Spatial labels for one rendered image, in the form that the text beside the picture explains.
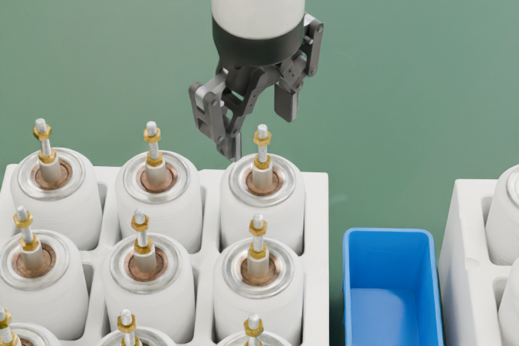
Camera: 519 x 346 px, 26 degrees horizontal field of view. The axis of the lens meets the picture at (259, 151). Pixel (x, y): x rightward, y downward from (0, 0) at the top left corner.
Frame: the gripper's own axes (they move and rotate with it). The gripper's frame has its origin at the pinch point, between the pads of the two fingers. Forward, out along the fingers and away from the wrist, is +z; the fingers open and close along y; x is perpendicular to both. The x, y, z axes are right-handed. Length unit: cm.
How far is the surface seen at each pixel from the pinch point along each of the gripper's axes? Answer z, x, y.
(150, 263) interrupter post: 20.6, 7.5, -8.2
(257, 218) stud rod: 13.0, -0.3, -0.4
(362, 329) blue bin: 46.7, -3.4, 15.0
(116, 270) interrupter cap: 21.7, 10.0, -10.9
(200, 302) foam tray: 29.0, 4.8, -4.2
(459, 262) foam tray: 32.5, -10.6, 22.5
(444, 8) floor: 47, 28, 70
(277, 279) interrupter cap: 21.6, -2.6, 0.2
